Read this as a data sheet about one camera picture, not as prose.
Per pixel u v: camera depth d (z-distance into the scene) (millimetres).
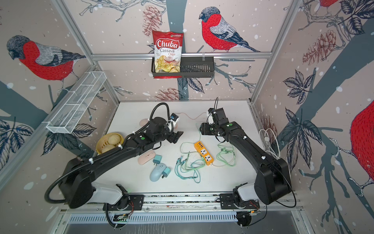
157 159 879
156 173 820
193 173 839
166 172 814
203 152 895
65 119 712
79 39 835
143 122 1051
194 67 1069
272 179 418
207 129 738
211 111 777
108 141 931
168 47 835
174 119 697
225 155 901
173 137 714
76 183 401
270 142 999
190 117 1102
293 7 728
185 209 727
